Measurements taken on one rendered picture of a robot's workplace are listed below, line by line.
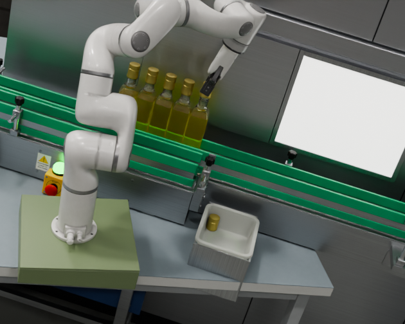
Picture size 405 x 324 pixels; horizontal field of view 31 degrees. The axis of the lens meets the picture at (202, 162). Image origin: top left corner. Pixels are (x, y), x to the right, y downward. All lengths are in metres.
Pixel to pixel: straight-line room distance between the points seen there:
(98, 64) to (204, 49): 0.56
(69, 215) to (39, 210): 0.16
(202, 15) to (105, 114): 0.38
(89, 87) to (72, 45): 0.63
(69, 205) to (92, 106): 0.28
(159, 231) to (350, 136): 0.69
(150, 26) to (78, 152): 0.36
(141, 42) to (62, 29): 0.68
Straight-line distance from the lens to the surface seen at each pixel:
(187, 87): 2.25
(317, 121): 2.39
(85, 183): 1.93
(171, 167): 2.24
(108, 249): 2.03
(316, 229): 2.37
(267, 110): 2.39
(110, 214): 2.15
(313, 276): 2.30
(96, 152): 1.88
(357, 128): 2.40
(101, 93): 1.88
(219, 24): 2.00
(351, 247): 2.40
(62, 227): 2.04
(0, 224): 2.17
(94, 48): 1.90
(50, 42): 2.52
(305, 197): 2.33
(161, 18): 1.87
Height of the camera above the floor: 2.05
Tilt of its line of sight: 29 degrees down
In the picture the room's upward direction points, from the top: 16 degrees clockwise
